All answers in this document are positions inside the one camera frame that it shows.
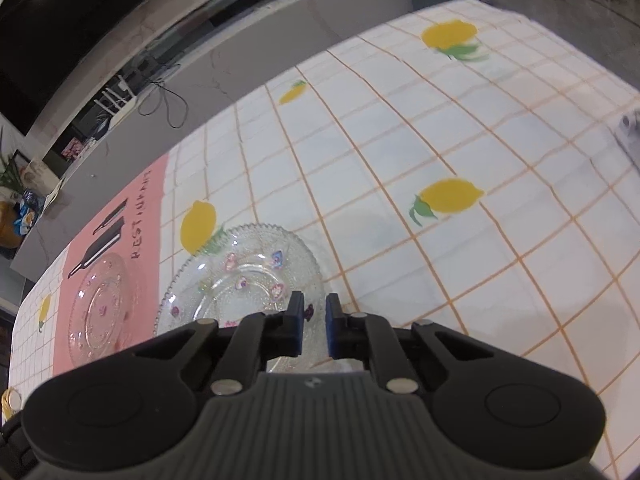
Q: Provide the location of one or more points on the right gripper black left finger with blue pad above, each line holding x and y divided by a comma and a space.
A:
258, 339

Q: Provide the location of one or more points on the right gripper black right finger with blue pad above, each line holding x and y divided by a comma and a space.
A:
371, 339

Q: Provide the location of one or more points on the clear glass plate with stickers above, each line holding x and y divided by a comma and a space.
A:
244, 270

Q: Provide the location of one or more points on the pink restaurant placemat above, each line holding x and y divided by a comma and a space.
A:
130, 226

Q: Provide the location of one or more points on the white wifi router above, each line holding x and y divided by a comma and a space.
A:
116, 99

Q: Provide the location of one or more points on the green potted plant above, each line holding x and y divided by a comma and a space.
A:
10, 177

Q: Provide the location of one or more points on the black television screen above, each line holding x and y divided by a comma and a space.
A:
42, 41

